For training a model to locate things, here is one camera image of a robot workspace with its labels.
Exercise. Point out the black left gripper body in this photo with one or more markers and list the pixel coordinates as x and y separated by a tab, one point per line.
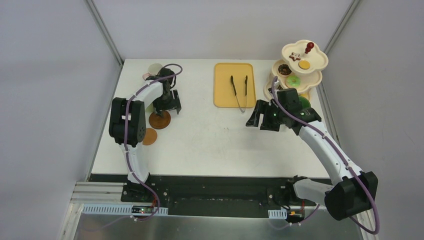
167	104

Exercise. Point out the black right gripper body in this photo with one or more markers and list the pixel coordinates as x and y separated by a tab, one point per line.
265	117

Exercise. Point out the floral mug with green inside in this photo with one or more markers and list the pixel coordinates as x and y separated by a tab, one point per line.
305	103

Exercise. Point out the dark brown wooden coaster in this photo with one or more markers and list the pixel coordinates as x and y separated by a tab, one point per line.
159	122

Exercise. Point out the green frosted donut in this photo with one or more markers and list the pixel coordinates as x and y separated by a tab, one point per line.
293	81

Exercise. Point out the pink mug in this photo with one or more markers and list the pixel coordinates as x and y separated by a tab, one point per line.
152	70

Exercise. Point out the orange round coaster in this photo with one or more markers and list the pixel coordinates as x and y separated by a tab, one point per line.
150	137

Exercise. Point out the metal tongs with black tips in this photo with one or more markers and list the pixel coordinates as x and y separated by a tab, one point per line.
242	109

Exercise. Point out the chocolate sprinkled donut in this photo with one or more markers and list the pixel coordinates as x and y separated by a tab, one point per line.
284	70

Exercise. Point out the round yellow biscuit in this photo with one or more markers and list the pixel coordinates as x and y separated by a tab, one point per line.
304	64

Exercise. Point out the star-shaped chocolate cookie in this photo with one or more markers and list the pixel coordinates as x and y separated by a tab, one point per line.
295	56

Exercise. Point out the light green mug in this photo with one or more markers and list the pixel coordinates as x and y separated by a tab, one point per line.
150	108

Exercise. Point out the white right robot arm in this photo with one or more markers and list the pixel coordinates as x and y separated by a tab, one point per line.
351	191

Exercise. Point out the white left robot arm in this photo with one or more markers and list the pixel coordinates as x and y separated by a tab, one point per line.
127	120

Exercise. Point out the yellow plastic tray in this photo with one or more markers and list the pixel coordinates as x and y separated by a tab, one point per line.
223	94

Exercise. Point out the cream three-tier cake stand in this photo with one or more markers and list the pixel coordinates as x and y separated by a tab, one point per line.
310	78

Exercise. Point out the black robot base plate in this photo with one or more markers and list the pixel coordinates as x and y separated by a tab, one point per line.
215	196

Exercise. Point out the right white slotted cable duct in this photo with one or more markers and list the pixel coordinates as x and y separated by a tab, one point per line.
277	214

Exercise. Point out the left aluminium frame post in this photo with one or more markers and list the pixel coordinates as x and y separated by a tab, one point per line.
101	25

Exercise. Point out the aluminium frame post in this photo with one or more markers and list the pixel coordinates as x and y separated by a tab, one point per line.
101	25
352	8

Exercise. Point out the right aluminium frame post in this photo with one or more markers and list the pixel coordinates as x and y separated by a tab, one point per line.
352	8

